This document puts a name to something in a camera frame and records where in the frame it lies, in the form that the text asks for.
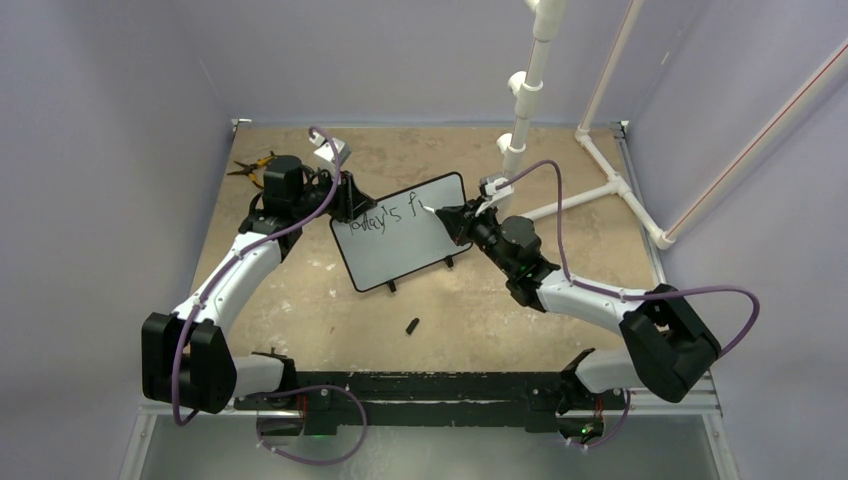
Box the black marker cap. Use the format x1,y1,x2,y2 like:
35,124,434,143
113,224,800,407
405,318,420,335

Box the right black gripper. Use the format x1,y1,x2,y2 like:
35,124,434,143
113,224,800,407
439,195,517,276

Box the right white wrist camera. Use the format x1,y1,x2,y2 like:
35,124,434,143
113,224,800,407
475,173,514,217

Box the aluminium extrusion frame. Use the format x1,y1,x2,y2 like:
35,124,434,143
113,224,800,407
612,120,737,480

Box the white PVC pipe frame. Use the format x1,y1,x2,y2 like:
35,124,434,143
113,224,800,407
488,0,848,252

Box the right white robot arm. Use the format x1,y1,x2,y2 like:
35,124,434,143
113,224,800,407
434,202,722,407

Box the black framed whiteboard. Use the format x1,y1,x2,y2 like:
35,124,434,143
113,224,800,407
329,171,471,293

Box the yellow black pliers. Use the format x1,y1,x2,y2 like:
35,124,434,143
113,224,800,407
226,151,275,190

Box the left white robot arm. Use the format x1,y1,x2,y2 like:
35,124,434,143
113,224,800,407
141,155,377,425

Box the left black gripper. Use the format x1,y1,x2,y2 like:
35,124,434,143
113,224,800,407
293,164,376,224

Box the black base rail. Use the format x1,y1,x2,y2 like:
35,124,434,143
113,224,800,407
295,371,597,435

